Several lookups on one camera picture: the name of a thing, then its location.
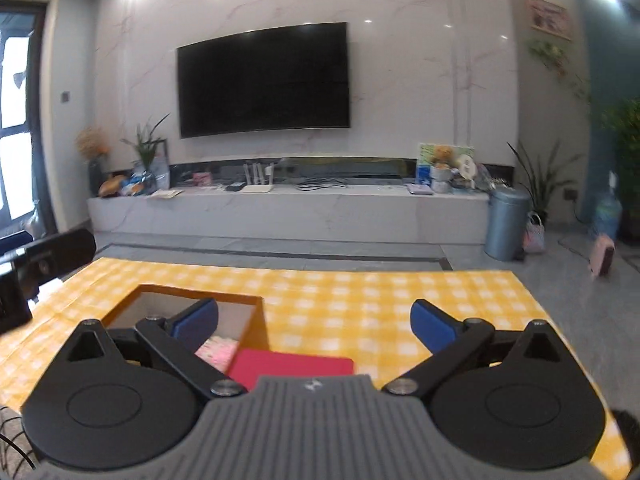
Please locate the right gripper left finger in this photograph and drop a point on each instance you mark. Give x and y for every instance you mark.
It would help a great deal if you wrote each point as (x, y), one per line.
(172, 343)

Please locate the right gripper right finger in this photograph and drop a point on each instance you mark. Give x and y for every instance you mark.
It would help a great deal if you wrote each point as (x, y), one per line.
(454, 345)

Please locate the pink white knitted toy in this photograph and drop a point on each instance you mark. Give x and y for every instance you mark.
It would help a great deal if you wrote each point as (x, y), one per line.
(218, 352)

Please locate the orange storage box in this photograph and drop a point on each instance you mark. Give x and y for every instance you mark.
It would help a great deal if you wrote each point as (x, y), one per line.
(241, 317)

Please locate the red box lid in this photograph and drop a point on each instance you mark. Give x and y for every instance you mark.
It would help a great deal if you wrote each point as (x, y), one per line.
(249, 365)

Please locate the yellow checkered tablecloth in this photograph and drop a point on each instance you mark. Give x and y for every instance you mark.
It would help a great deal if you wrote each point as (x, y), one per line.
(94, 407)

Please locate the pink woven basket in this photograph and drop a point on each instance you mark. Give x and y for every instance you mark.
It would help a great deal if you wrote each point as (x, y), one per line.
(534, 241)

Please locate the dried flowers black vase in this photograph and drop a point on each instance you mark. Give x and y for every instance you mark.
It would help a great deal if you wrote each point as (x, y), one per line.
(92, 147)

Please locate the grey metal trash bin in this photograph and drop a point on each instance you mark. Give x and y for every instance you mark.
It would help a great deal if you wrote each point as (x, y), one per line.
(508, 214)

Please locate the green plant glass vase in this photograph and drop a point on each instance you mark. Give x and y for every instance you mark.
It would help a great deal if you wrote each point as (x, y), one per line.
(146, 146)

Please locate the white wifi router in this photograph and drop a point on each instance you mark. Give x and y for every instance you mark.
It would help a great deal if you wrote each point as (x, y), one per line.
(259, 178)

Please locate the pink space heater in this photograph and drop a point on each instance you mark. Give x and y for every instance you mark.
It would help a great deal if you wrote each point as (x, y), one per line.
(602, 256)

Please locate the floor potted plant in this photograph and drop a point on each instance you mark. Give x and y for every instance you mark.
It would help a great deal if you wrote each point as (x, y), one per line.
(544, 179)

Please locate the white marble TV console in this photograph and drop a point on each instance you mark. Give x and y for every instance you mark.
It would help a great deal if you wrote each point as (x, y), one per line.
(359, 214)

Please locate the teddy bear on console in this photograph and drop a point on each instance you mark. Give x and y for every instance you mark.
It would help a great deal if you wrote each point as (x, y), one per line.
(442, 162)

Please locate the blue water jug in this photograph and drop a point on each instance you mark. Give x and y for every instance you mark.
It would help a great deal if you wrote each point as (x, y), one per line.
(606, 219)

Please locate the black wall television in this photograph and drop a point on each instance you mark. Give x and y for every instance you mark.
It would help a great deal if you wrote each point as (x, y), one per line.
(283, 78)

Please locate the framed wall picture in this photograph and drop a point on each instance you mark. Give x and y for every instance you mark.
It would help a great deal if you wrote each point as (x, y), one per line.
(550, 18)

